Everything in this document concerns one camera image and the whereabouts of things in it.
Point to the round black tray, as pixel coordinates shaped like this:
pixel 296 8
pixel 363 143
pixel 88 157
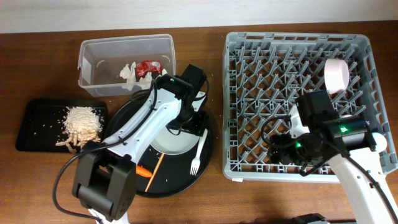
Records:
pixel 173 175

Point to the clear plastic waste bin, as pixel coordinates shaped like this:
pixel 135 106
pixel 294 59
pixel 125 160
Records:
pixel 101 60

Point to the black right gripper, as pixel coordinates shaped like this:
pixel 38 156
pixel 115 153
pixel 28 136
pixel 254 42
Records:
pixel 279 149

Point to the black rectangular tray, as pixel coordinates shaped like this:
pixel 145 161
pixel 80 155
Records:
pixel 42 125

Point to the grey plate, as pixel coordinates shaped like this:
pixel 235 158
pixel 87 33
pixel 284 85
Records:
pixel 170 144

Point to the grey plastic dishwasher rack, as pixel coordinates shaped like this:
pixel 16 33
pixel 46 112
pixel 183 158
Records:
pixel 264 73

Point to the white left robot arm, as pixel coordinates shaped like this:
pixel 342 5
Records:
pixel 105 179

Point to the rice and peanut food waste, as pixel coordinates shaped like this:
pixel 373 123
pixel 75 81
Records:
pixel 81 125

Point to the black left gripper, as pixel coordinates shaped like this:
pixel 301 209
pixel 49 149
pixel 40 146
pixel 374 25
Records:
pixel 198 126

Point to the orange carrot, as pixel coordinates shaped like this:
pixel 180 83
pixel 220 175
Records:
pixel 143 172

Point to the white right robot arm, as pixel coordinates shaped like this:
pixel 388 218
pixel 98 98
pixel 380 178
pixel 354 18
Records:
pixel 347 145

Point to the white plastic fork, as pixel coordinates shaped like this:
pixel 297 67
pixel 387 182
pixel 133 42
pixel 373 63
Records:
pixel 196 160

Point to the wooden chopstick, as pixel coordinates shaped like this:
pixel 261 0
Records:
pixel 154 172

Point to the white tissue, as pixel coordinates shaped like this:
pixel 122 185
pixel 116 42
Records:
pixel 129 74

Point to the red wrapper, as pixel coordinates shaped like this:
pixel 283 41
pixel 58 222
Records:
pixel 145 66

